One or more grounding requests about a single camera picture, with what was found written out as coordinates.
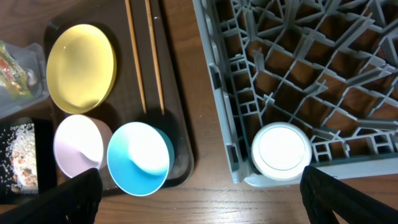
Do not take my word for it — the grey dishwasher rack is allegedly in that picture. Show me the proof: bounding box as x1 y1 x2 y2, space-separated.
193 0 397 188

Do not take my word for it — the wooden chopstick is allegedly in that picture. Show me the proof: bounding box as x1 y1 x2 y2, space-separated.
124 0 147 113
145 0 165 115

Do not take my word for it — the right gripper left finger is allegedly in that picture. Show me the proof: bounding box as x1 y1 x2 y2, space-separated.
1 168 103 223

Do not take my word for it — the left wooden chopstick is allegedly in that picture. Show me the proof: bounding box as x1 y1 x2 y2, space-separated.
124 0 147 113

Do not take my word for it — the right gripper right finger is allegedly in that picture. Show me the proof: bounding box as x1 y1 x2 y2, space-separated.
300 166 397 223

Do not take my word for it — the yellow plate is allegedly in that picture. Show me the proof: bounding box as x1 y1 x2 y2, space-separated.
47 24 117 114

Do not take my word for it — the dark brown serving tray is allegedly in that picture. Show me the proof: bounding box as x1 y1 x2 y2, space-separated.
44 1 194 188

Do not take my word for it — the blue bowl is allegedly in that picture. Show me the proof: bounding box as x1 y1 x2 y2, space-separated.
107 121 175 197

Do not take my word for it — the black plastic tray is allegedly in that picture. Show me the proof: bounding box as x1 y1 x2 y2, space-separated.
1 117 57 205

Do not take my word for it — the green yellow snack wrapper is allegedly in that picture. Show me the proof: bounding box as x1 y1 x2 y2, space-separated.
1 42 32 99

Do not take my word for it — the white cup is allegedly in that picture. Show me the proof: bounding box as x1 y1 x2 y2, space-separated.
251 122 312 181

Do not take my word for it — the pink bowl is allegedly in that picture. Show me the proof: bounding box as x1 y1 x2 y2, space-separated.
53 114 113 178

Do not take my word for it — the clear plastic bin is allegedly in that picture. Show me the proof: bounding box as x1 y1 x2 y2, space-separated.
1 41 49 118

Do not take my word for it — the right wooden chopstick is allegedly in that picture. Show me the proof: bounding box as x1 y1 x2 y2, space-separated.
145 0 165 115

